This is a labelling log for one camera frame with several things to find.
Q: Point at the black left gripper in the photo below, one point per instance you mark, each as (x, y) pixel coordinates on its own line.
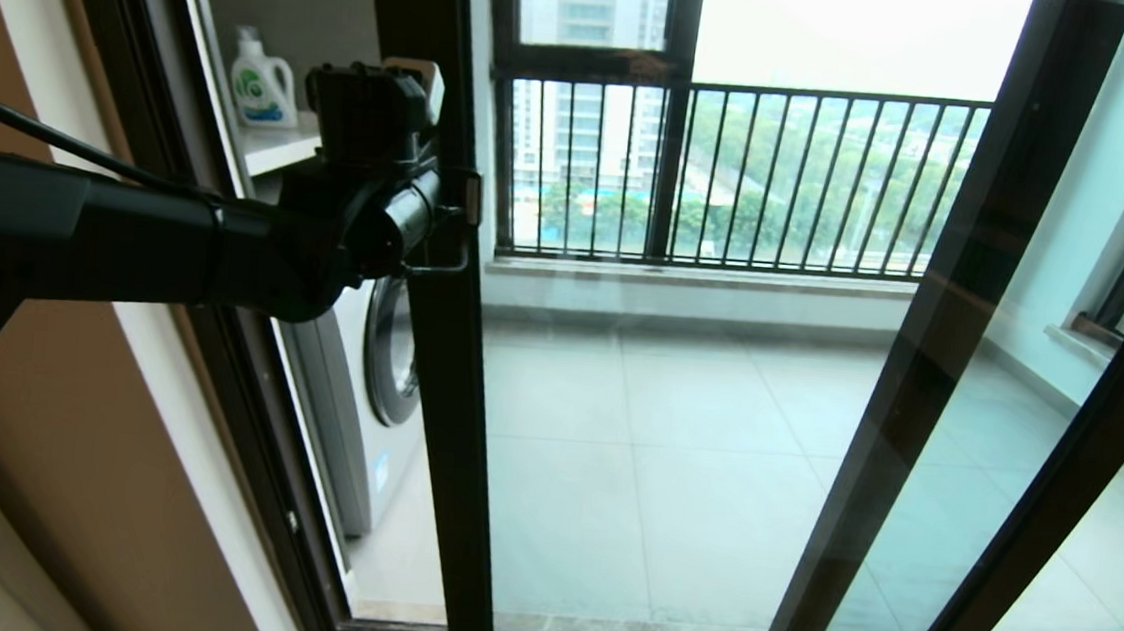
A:
(409, 223)

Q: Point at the white wall shelf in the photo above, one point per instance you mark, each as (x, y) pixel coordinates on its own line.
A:
(279, 145)

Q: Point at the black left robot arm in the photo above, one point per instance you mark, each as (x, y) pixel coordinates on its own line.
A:
(77, 227)

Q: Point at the black window frame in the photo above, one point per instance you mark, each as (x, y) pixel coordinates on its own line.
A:
(669, 163)

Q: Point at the white front-load washing machine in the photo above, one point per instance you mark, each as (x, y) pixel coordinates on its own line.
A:
(357, 440)

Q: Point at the black framed sliding glass door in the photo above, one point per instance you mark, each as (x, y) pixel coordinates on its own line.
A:
(451, 447)

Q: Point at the grey stone window sill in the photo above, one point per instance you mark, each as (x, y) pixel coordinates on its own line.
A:
(1087, 342)
(705, 277)

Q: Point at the black framed fixed glass door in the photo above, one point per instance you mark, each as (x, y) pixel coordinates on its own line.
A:
(965, 287)

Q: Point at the black balcony railing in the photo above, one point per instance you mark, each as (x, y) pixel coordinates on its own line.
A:
(790, 94)

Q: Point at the white detergent bottle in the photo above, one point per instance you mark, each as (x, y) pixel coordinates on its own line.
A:
(261, 86)

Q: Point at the black outer door frame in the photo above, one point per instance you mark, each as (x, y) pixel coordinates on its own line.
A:
(255, 452)

